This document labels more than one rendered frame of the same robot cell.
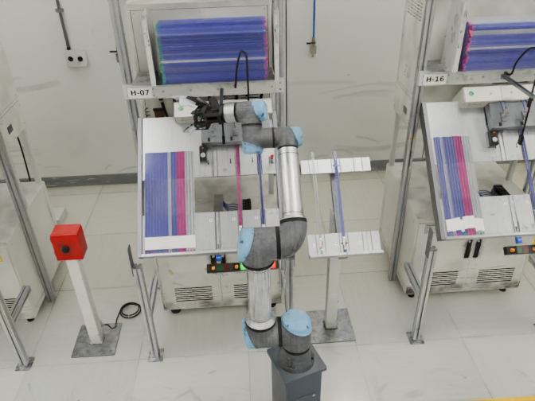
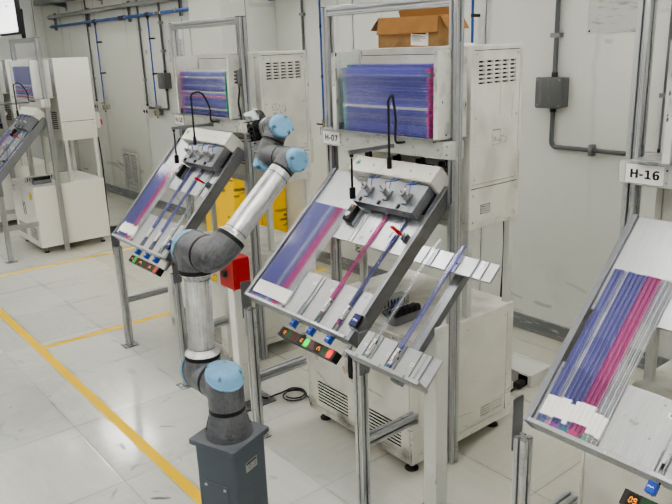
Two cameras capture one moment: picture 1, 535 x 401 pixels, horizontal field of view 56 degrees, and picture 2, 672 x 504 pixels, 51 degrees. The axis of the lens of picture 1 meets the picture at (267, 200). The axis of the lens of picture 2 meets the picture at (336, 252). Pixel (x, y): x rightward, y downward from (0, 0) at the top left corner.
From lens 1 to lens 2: 206 cm
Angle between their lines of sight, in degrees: 51
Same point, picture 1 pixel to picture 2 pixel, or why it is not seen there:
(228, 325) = (345, 456)
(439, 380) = not seen: outside the picture
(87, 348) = not seen: hidden behind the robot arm
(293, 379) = (197, 441)
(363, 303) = not seen: outside the picture
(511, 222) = (659, 452)
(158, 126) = (343, 179)
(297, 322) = (217, 370)
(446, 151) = (619, 294)
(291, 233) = (206, 241)
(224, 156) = (371, 223)
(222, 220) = (322, 287)
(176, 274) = (320, 362)
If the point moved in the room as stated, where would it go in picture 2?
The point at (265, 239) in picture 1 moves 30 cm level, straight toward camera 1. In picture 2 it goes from (188, 238) to (91, 258)
